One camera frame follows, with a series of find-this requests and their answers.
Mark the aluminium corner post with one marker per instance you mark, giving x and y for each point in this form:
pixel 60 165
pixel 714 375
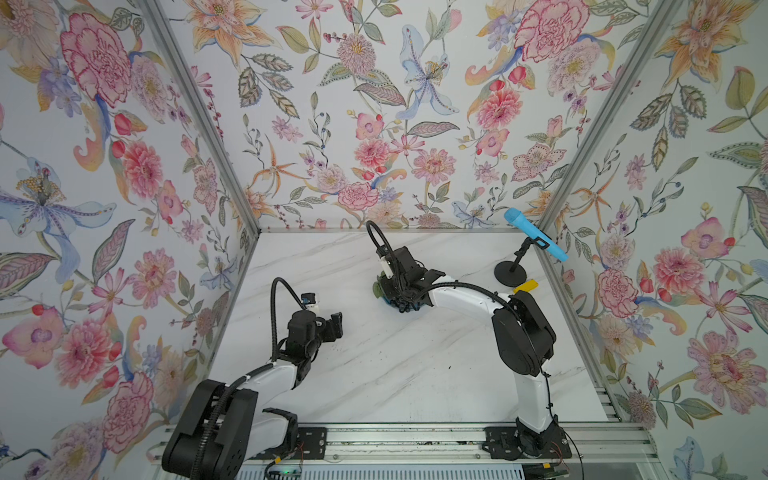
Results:
pixel 164 36
pixel 659 20

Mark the black microphone stand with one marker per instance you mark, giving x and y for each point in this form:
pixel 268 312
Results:
pixel 511 273

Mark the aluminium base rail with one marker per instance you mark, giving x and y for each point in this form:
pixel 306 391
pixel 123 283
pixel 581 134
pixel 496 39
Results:
pixel 459 451

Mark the blue polka dot plate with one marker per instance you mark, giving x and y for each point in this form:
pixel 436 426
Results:
pixel 404 305

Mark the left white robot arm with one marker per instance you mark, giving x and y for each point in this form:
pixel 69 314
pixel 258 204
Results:
pixel 223 425

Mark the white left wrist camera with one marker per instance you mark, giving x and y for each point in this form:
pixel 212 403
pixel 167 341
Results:
pixel 309 302

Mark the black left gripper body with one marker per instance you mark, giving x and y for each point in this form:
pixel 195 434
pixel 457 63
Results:
pixel 318 336

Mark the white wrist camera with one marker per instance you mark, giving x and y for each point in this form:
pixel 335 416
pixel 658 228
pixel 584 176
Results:
pixel 309 302
pixel 386 267

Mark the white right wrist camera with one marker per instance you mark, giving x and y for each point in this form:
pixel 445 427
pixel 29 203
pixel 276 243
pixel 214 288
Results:
pixel 386 267

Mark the yellow toy block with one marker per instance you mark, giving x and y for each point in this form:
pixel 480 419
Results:
pixel 527 287

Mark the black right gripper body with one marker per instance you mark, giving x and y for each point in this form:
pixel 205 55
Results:
pixel 389 286

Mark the dark purple toy grape bunch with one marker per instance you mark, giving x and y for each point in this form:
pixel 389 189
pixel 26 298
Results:
pixel 407 295

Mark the blue toy microphone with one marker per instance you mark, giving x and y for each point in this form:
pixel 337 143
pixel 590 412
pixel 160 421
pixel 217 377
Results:
pixel 517 219

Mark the aluminium corner post left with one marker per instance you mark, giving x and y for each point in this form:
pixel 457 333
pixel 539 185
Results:
pixel 164 36

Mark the aluminium corner post right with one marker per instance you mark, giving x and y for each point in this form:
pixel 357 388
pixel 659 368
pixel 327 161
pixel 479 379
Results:
pixel 659 20

